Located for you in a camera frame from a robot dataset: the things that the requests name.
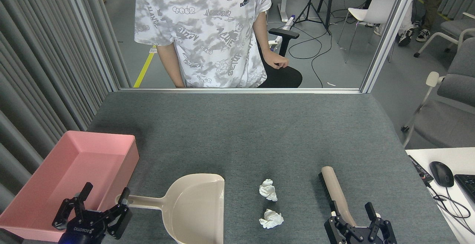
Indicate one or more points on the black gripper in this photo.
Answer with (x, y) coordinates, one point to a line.
(363, 239)
(79, 233)

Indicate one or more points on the beige hand brush black bristles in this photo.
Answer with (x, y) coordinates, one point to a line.
(334, 188)

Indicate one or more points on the white tissue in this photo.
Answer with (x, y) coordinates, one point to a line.
(271, 219)
(268, 191)

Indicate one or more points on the beige plastic dustpan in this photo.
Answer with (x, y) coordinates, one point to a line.
(196, 207)

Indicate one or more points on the grey chair white frame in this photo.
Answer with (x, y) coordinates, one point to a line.
(456, 25)
(445, 121)

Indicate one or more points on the person's left forearm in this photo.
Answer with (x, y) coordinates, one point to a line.
(261, 32)

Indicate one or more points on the person's right forearm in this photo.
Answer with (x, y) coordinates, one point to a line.
(170, 66)

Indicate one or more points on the pink plastic bin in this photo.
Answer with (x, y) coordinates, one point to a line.
(55, 184)

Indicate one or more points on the person's left hand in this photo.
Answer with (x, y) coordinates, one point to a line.
(276, 60)

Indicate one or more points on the small black device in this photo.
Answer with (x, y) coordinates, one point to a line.
(419, 169)

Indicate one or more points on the black computer mouse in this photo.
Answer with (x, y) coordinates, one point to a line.
(441, 173)

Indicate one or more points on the black keyboard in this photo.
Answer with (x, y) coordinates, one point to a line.
(468, 186)

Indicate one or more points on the white desk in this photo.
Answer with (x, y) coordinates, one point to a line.
(460, 157)

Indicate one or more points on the black office chair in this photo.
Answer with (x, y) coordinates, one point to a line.
(282, 77)

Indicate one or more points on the silver floor plate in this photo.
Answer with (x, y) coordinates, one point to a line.
(153, 50)

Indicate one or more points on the person in white trousers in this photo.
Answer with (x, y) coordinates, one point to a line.
(407, 32)

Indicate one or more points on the white stand on wheels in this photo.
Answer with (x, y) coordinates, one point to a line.
(289, 21)

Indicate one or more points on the white plastic chair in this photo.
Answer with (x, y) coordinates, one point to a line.
(374, 10)

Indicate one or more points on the black tripod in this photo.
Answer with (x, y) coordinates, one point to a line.
(328, 3)

